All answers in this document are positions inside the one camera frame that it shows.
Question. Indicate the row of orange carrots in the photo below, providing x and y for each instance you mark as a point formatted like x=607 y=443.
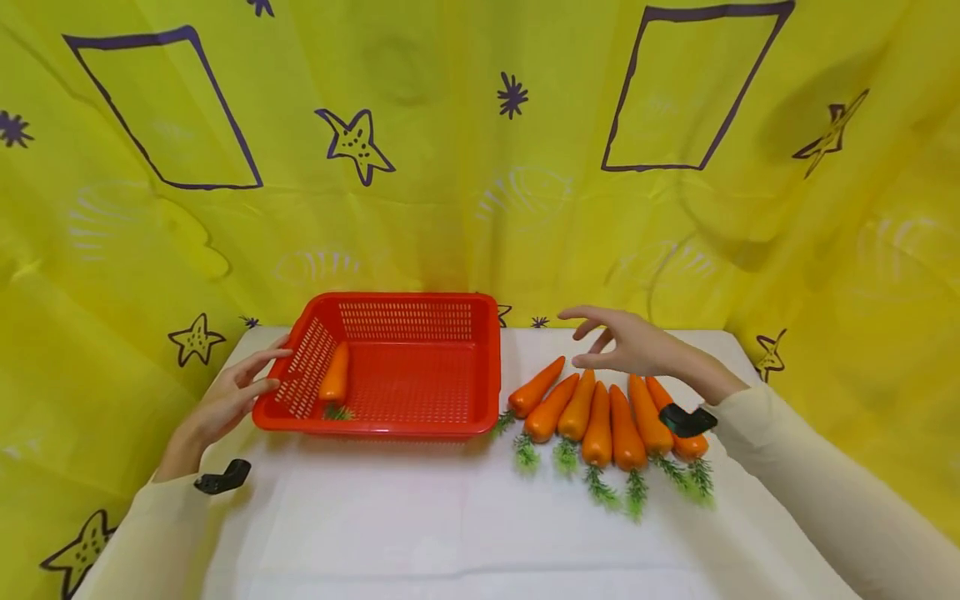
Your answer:
x=600 y=421

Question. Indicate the person's left hand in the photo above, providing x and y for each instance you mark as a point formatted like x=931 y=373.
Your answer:
x=217 y=408

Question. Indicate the person's right hand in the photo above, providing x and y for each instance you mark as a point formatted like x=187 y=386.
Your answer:
x=641 y=346

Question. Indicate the person's right fingers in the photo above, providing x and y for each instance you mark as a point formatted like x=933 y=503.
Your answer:
x=596 y=321

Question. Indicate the person's left forearm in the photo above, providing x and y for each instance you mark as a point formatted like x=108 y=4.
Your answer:
x=150 y=542

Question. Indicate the person's left thumb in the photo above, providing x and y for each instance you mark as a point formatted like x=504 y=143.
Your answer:
x=261 y=388

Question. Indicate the red plastic basket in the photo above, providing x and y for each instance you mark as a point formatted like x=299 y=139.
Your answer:
x=420 y=379

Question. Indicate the person's right forearm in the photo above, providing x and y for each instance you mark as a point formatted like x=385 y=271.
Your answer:
x=840 y=500

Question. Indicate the person's left fingers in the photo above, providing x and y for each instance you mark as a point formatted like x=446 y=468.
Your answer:
x=279 y=342

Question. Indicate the person's left index finger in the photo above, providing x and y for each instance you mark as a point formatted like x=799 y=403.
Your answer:
x=264 y=360

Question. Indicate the black wrist band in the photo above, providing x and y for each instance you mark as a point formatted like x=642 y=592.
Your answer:
x=686 y=420
x=223 y=478

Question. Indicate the person's right thumb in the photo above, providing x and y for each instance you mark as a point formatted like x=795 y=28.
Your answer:
x=596 y=360

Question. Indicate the orange toy carrot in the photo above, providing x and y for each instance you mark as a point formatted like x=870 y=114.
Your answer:
x=335 y=377

